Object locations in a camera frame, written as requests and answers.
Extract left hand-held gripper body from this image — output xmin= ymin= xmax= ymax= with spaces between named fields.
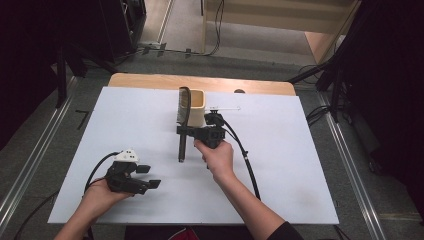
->
xmin=105 ymin=148 xmax=149 ymax=195

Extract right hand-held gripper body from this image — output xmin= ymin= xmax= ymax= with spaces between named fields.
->
xmin=196 ymin=105 xmax=242 ymax=150

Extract black long-handled brush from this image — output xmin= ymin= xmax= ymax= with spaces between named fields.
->
xmin=176 ymin=86 xmax=193 ymax=164

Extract beige square cup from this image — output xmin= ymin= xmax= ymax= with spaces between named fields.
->
xmin=185 ymin=88 xmax=208 ymax=129

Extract person's right hand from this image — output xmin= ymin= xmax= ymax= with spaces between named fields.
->
xmin=194 ymin=139 xmax=236 ymax=183

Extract person's left hand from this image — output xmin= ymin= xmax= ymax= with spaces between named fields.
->
xmin=81 ymin=177 xmax=135 ymax=220

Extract wooden table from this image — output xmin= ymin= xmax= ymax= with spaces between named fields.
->
xmin=108 ymin=73 xmax=297 ymax=97

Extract white table board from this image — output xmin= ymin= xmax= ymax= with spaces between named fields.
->
xmin=47 ymin=86 xmax=340 ymax=225

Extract black metal stand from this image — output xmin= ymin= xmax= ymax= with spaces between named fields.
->
xmin=288 ymin=49 xmax=348 ymax=124
xmin=54 ymin=44 xmax=88 ymax=109

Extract black equipment cabinet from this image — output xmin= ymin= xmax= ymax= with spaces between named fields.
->
xmin=98 ymin=0 xmax=148 ymax=63

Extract person's black and red jacket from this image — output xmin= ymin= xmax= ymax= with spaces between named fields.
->
xmin=124 ymin=220 xmax=305 ymax=240

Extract beige wooden platform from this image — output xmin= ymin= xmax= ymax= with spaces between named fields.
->
xmin=200 ymin=0 xmax=363 ymax=65

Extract dark curtain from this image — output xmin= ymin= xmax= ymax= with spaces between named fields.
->
xmin=339 ymin=0 xmax=424 ymax=214
xmin=0 ymin=0 xmax=101 ymax=151

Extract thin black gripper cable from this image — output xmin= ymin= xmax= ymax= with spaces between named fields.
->
xmin=84 ymin=151 xmax=122 ymax=195

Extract thick black gripper cable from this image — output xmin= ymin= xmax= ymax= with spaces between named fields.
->
xmin=213 ymin=113 xmax=262 ymax=201

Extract aluminium floor rail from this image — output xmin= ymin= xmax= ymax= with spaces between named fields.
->
xmin=317 ymin=90 xmax=388 ymax=240
xmin=0 ymin=75 xmax=79 ymax=233

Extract black floor cable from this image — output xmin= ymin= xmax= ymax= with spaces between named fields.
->
xmin=13 ymin=190 xmax=60 ymax=240

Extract hanging black cables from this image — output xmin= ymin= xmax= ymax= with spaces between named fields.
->
xmin=199 ymin=0 xmax=226 ymax=57

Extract coiled black floor cables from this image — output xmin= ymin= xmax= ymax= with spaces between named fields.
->
xmin=298 ymin=64 xmax=334 ymax=126

